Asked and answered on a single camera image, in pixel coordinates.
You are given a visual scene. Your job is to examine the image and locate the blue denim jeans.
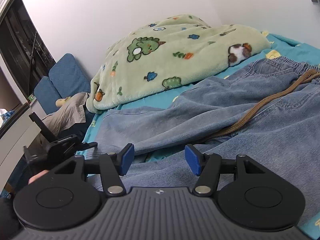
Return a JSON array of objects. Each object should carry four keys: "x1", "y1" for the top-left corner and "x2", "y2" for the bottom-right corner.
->
[{"x1": 92, "y1": 56, "x2": 320, "y2": 227}]

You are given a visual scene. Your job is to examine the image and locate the brown drawstring belt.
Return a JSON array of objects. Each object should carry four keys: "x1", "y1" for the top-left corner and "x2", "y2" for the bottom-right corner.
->
[{"x1": 207, "y1": 69, "x2": 319, "y2": 140}]

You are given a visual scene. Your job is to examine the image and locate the person's left hand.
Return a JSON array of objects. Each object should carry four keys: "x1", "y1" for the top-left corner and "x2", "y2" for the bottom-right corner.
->
[{"x1": 28, "y1": 170, "x2": 49, "y2": 184}]

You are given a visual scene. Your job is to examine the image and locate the white desk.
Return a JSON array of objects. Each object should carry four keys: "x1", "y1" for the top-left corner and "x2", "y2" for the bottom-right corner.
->
[{"x1": 1, "y1": 103, "x2": 40, "y2": 189}]

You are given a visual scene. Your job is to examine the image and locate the grey cloth on chair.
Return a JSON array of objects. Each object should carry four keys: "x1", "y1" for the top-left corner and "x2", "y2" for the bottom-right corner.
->
[{"x1": 42, "y1": 92, "x2": 88, "y2": 136}]

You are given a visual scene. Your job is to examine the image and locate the yellow plush toy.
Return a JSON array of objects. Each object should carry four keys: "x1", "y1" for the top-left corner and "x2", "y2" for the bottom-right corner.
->
[{"x1": 55, "y1": 96, "x2": 71, "y2": 108}]

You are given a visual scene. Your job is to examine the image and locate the tissue box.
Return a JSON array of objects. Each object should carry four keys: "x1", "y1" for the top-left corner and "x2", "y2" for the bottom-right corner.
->
[{"x1": 0, "y1": 108, "x2": 15, "y2": 126}]

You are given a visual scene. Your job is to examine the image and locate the blue folded cushion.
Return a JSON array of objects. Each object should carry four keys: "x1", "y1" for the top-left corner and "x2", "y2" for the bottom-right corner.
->
[{"x1": 34, "y1": 53, "x2": 90, "y2": 114}]

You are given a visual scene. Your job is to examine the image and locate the dark window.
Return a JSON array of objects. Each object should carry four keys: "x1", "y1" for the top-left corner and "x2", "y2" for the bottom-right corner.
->
[{"x1": 1, "y1": 0, "x2": 56, "y2": 98}]

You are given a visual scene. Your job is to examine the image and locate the green cartoon fleece blanket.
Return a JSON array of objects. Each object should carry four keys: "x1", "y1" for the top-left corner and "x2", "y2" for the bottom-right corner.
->
[{"x1": 86, "y1": 15, "x2": 270, "y2": 113}]

